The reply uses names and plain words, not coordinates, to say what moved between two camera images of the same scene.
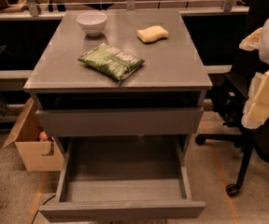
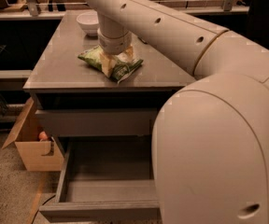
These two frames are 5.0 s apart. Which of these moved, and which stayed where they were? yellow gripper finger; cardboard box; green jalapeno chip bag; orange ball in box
Moved: yellow gripper finger
Stayed: cardboard box; green jalapeno chip bag; orange ball in box
